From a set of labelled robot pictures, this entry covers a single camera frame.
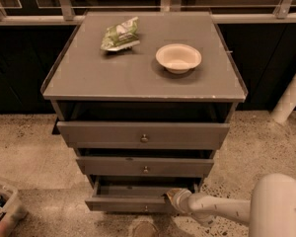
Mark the grey bottom drawer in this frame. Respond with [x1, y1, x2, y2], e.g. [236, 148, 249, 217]
[85, 176, 202, 213]

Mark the grey drawer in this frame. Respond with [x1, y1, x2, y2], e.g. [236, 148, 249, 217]
[76, 157, 214, 178]
[85, 176, 202, 213]
[57, 121, 230, 150]

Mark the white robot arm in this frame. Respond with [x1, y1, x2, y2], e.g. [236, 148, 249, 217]
[167, 173, 296, 237]

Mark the grey middle drawer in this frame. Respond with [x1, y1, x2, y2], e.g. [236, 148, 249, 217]
[76, 157, 214, 178]

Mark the grey drawer cabinet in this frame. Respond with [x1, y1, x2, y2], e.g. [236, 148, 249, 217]
[39, 11, 249, 196]

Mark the grey top drawer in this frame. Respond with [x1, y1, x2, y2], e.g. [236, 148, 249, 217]
[57, 121, 230, 150]

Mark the white paper bowl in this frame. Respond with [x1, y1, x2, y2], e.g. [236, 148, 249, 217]
[156, 43, 202, 74]

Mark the green white snack bag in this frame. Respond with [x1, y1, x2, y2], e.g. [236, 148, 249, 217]
[101, 17, 140, 51]

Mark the clear plastic storage bin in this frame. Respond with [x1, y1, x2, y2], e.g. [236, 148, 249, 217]
[0, 180, 28, 237]

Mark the metal railing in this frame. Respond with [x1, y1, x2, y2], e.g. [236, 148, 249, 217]
[0, 0, 296, 26]

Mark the white diagonal post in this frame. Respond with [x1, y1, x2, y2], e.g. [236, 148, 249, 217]
[271, 73, 296, 123]

